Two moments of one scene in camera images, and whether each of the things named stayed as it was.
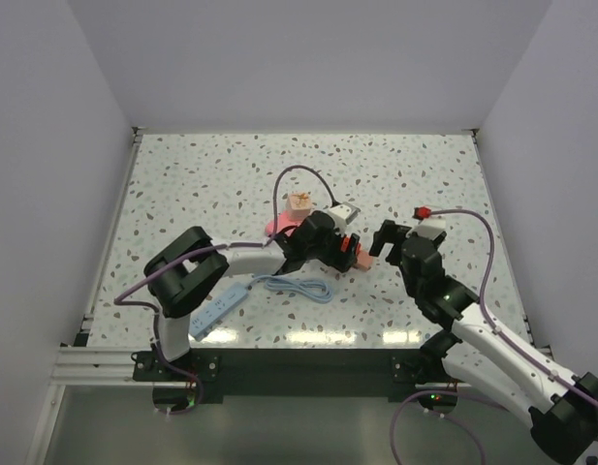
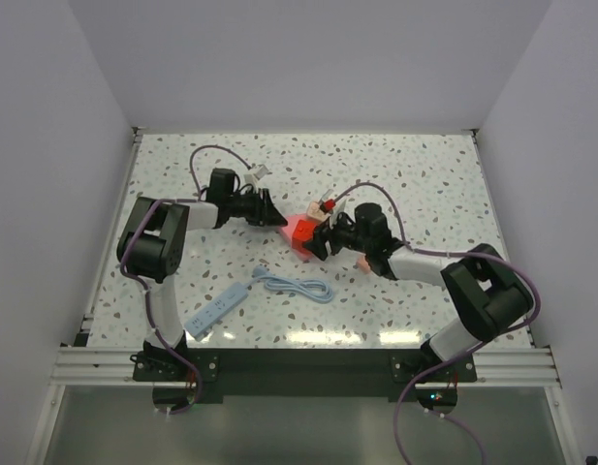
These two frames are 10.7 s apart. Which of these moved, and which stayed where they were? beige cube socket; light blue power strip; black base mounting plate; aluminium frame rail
Moved: beige cube socket
Stayed: black base mounting plate; light blue power strip; aluminium frame rail
